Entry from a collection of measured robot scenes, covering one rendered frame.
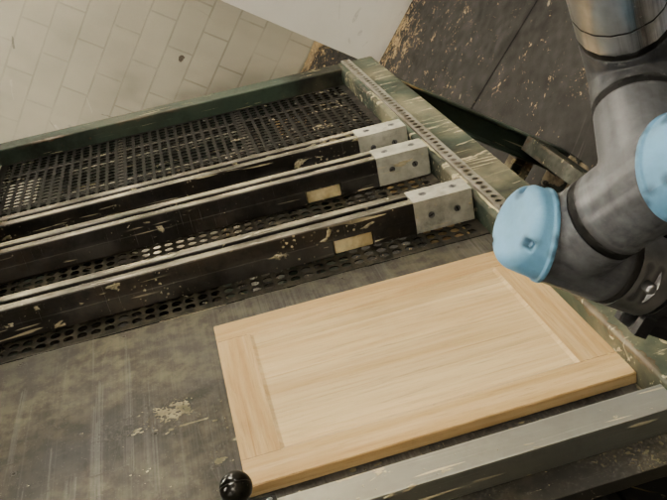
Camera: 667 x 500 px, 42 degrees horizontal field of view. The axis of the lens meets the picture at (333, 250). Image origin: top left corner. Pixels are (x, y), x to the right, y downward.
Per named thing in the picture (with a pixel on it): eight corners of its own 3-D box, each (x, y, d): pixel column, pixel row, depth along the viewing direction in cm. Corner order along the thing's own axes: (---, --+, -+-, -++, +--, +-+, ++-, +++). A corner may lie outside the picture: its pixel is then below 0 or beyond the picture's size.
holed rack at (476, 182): (598, 284, 137) (598, 281, 137) (581, 289, 137) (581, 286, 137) (349, 61, 283) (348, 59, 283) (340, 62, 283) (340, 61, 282)
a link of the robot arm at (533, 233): (551, 237, 66) (484, 284, 72) (658, 279, 70) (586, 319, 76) (544, 157, 70) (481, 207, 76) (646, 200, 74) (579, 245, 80)
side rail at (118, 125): (347, 101, 280) (341, 68, 275) (8, 184, 267) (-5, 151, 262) (341, 95, 287) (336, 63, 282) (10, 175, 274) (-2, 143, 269)
